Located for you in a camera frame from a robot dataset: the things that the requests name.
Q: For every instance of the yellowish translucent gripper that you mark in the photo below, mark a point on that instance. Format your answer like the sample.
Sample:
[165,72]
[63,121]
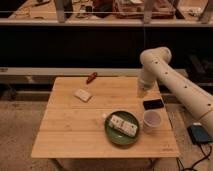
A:
[141,92]

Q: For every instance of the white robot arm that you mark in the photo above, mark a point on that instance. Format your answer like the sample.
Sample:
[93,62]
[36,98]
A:
[155,66]

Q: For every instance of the black smartphone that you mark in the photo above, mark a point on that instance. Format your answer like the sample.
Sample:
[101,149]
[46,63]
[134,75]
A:
[153,104]

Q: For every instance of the white paper cup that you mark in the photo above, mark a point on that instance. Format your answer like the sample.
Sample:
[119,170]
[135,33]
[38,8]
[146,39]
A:
[152,120]

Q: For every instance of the white printed carton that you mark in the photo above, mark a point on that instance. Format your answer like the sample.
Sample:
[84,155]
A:
[123,126]

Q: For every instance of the red marker tool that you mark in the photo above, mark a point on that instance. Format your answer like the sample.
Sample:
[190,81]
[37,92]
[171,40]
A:
[91,77]

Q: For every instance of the green round plate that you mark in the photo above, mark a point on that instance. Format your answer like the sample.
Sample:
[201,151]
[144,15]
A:
[118,137]

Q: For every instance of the white sponge block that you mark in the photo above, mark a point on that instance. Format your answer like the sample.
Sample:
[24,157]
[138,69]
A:
[82,95]

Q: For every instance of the wooden folding table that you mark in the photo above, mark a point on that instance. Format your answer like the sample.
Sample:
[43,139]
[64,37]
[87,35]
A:
[71,128]

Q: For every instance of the dark blue power box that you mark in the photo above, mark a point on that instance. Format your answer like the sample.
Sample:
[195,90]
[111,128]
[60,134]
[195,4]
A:
[199,135]

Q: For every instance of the red tray on bench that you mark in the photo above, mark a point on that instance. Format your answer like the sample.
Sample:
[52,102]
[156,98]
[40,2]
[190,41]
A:
[135,9]

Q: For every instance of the long background workbench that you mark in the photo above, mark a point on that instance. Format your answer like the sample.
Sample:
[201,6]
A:
[29,12]

